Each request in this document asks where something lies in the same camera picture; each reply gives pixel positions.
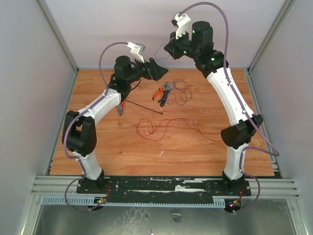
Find grey slotted cable duct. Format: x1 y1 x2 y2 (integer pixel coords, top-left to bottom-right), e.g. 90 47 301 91
41 195 226 208

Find black adjustable wrench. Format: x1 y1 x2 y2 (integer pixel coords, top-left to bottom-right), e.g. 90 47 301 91
159 83 174 107

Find yellow wire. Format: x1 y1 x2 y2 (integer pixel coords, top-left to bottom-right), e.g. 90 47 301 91
145 115 208 135

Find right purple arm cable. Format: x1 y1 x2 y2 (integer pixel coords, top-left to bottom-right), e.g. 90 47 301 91
179 1 281 216

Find long red wire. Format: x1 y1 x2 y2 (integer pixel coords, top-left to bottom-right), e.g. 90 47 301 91
136 117 224 143

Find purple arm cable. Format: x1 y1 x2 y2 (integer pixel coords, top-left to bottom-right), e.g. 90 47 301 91
63 41 129 212
179 1 281 216

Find coloured wire bundle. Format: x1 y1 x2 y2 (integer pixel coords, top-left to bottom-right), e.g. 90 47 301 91
161 78 193 106

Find small orange needle-nose pliers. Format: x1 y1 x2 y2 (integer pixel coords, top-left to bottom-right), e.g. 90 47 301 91
152 82 168 100

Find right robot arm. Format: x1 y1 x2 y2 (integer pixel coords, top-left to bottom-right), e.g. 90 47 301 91
164 20 263 195

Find black zip tie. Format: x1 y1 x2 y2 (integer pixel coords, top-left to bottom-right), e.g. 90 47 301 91
125 99 163 115

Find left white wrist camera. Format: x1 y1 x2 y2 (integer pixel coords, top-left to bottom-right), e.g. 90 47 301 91
127 42 145 63

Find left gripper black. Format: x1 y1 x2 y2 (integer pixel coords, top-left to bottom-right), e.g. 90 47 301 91
126 54 168 84

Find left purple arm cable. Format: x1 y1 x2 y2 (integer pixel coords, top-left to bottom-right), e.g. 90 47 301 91
63 41 129 212

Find large orange black pliers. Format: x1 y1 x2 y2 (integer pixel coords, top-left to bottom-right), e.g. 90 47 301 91
117 101 125 116

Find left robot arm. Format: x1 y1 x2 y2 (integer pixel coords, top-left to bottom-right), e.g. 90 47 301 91
62 56 168 193

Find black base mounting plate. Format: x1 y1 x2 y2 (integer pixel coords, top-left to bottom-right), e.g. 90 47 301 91
76 176 251 204

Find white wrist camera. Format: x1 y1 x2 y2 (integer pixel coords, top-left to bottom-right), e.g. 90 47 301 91
171 13 191 40
127 42 145 63

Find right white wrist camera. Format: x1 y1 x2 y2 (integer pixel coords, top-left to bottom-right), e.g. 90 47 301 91
171 13 191 40

